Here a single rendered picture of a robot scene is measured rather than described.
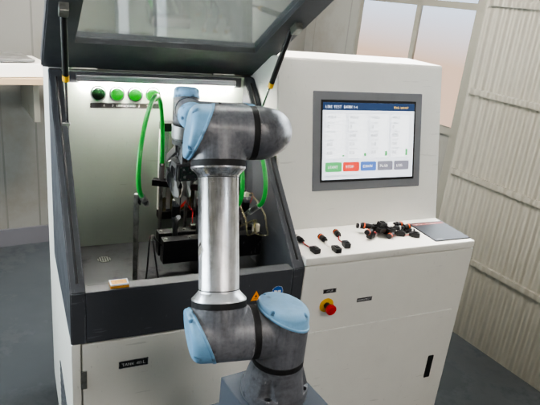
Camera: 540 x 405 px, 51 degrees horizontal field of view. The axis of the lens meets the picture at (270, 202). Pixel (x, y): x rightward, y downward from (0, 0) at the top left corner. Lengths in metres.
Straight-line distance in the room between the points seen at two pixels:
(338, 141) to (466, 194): 1.42
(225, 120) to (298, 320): 0.43
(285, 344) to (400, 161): 1.15
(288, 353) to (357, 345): 0.87
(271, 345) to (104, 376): 0.69
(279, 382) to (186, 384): 0.63
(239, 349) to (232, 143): 0.42
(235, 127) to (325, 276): 0.82
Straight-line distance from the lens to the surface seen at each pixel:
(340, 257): 1.83
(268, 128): 1.16
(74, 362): 1.70
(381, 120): 2.12
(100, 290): 1.59
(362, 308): 1.99
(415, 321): 2.17
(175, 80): 1.97
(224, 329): 1.16
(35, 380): 2.87
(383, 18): 3.83
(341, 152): 2.02
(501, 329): 3.32
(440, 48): 3.47
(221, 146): 1.13
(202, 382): 1.86
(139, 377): 1.78
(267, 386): 1.27
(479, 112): 3.23
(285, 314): 1.18
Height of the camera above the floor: 1.74
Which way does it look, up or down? 20 degrees down
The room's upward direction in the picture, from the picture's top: 6 degrees clockwise
